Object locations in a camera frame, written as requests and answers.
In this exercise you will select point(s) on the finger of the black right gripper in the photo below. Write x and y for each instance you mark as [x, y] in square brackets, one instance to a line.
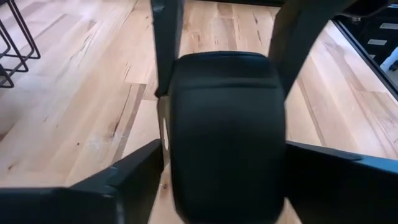
[168, 37]
[298, 34]

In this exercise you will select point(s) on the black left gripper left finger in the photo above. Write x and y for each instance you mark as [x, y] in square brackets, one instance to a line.
[77, 205]

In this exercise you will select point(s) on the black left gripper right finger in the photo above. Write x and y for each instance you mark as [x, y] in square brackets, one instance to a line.
[342, 193]

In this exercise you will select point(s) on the yellow black tape measure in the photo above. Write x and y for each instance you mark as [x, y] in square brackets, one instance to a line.
[227, 140]

